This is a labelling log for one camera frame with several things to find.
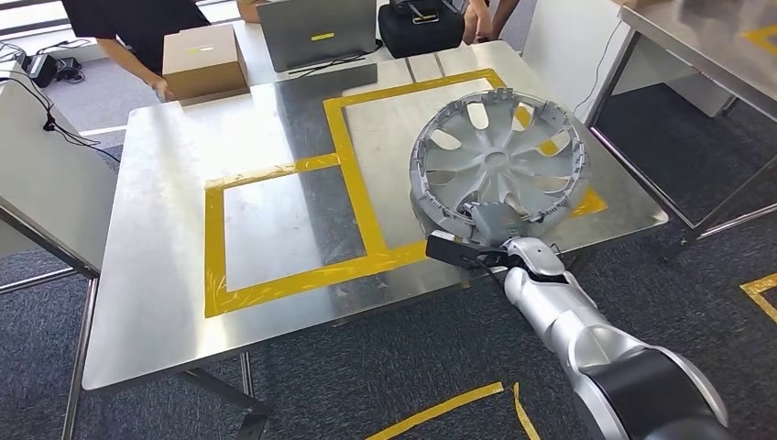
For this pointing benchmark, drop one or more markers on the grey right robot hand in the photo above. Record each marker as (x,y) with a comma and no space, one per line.
(498,225)

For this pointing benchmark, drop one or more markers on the silver plastic hubcap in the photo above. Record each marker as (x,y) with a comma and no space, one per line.
(498,161)

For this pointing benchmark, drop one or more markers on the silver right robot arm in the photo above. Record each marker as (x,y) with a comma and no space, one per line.
(564,310)

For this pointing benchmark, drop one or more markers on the steel workbench table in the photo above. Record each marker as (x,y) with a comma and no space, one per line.
(182,212)

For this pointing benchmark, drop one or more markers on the white partition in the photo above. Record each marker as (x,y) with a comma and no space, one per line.
(558,54)

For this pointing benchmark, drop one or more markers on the black bag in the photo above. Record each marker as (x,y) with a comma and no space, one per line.
(419,36)

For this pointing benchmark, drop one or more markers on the person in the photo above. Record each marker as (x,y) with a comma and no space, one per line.
(133,18)
(485,18)

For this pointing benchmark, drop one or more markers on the grey laptop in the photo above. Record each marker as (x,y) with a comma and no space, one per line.
(315,33)

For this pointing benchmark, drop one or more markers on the steel side table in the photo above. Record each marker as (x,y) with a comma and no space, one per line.
(698,36)
(48,182)

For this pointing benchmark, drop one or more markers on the cardboard box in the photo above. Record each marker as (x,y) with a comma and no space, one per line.
(203,61)

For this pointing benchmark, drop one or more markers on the black power adapter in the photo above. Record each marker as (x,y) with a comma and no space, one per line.
(39,70)

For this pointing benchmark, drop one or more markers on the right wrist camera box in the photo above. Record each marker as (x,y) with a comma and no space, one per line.
(455,249)

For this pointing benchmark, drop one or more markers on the large yellow tape frame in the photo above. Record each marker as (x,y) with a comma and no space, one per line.
(346,152)

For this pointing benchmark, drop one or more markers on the small yellow tape frame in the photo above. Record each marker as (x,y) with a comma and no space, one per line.
(213,243)

